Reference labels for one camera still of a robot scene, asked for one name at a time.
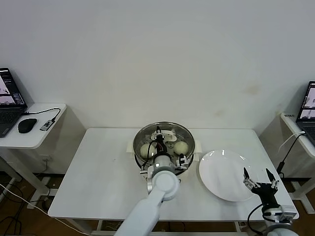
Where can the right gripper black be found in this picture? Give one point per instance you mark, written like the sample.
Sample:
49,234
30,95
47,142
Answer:
267,195

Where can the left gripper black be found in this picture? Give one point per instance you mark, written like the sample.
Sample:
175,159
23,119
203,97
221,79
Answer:
160,145

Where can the round glass pot lid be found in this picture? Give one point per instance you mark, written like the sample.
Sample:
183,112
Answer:
177,132

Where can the white steamed baozi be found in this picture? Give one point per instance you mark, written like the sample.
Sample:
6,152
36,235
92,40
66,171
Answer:
180,148
145,150

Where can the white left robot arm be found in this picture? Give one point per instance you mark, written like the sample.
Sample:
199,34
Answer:
157,196

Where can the stainless steel steamer basket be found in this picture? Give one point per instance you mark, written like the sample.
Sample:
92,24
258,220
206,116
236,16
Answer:
137,145

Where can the round white plate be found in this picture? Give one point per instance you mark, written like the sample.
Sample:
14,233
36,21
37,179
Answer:
221,177

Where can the small printed table sticker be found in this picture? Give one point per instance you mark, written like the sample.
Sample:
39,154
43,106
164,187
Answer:
288,115

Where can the black laptop with pale screen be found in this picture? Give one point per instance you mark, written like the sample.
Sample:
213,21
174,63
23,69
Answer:
307,105

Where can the small grey usb dongle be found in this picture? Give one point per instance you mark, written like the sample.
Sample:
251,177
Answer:
46,125

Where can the white side table with mouse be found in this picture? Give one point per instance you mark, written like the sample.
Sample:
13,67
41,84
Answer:
37,140

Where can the black computer mouse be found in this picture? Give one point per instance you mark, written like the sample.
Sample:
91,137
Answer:
26,125

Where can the black laptop with dark screen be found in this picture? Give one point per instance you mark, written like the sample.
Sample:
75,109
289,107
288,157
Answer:
8,108

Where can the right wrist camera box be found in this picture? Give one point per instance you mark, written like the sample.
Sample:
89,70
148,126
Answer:
283,213

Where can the white main table frame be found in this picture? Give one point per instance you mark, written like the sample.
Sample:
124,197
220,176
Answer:
197,233

